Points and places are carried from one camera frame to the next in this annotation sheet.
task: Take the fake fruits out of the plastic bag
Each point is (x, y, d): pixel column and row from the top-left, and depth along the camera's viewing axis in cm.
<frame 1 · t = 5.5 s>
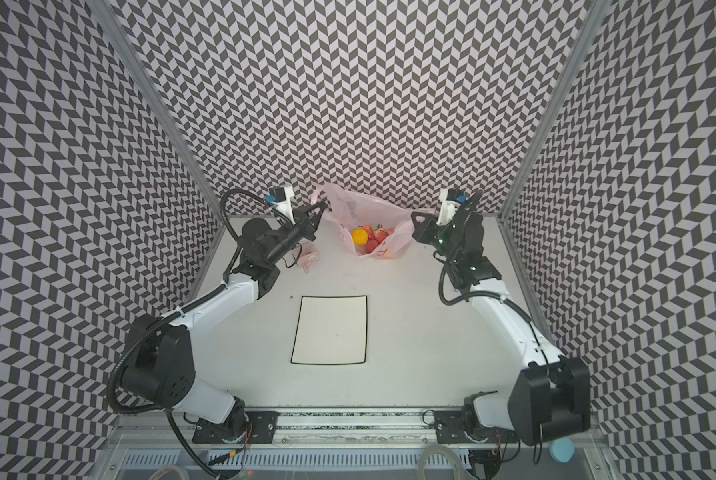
left hand: (326, 204, 75), fingers closed
right hand: (408, 222, 77), fingers closed
pink plastic bag: (350, 211, 108), point 12 cm above the table
white square plate: (331, 330, 88), point 3 cm above the table
yellow fake pear: (360, 237, 106), point 7 cm above the table
fake strawberry with leaves: (370, 245, 107), point 4 cm above the table
red fake wax apple: (380, 233, 110), point 5 cm above the table

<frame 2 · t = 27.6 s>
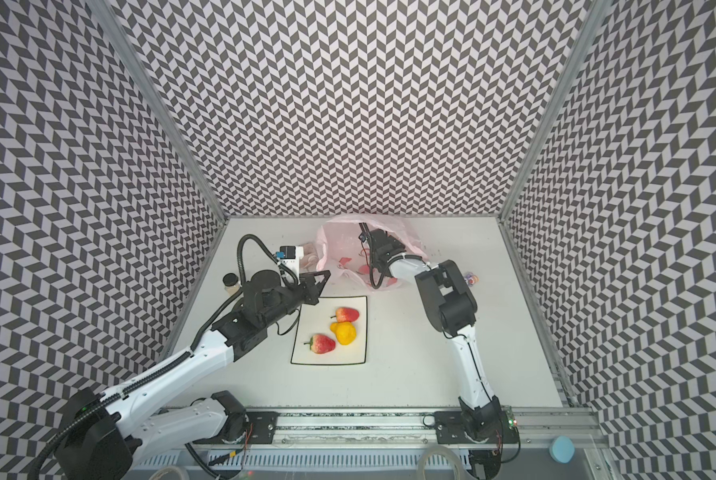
left hand: (330, 275, 75), fingers closed
right hand: (391, 252, 106), fingers open
pink plastic bag: (345, 251, 109), point 2 cm above the table
yellow fake pear: (345, 332, 84), point 7 cm above the table
fake strawberry with leaves: (321, 344, 84), point 4 cm above the table
small jar black lid: (231, 283, 89), point 12 cm above the table
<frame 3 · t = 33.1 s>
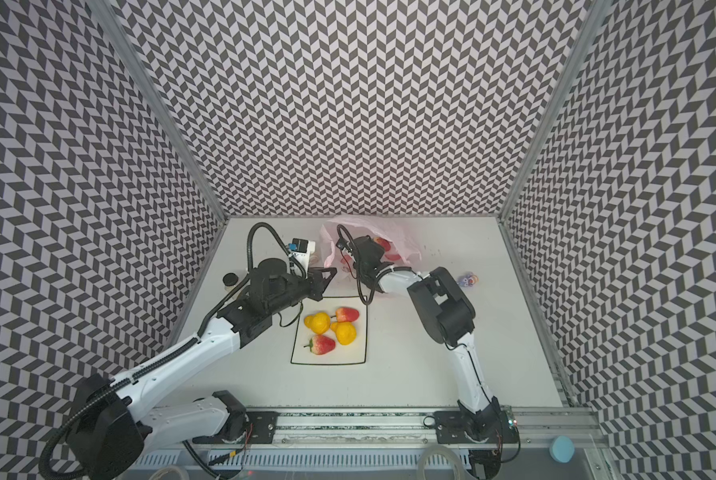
left hand: (336, 273, 75), fingers closed
right hand: (371, 250, 102), fingers open
yellow fake pear 2: (318, 322, 86), point 7 cm above the table
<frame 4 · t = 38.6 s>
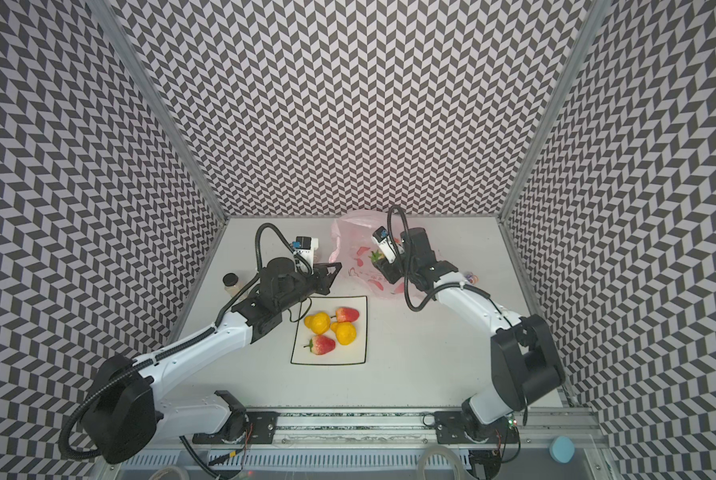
left hand: (341, 267, 78), fingers closed
right hand: (381, 264, 86), fingers open
